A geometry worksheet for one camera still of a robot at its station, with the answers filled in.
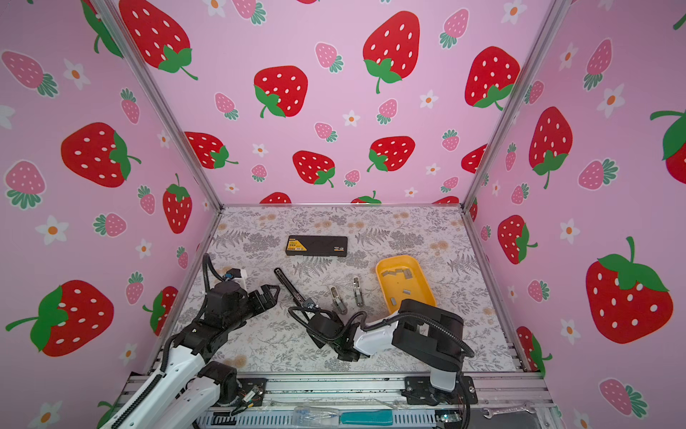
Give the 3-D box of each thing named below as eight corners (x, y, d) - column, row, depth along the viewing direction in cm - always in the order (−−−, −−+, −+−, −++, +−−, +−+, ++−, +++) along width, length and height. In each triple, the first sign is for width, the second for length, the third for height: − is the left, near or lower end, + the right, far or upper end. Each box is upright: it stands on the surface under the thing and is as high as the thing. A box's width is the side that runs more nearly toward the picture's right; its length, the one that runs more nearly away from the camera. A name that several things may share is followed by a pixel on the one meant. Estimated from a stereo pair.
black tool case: (286, 256, 106) (284, 252, 104) (289, 239, 112) (288, 235, 110) (346, 256, 106) (346, 252, 104) (347, 239, 112) (347, 235, 110)
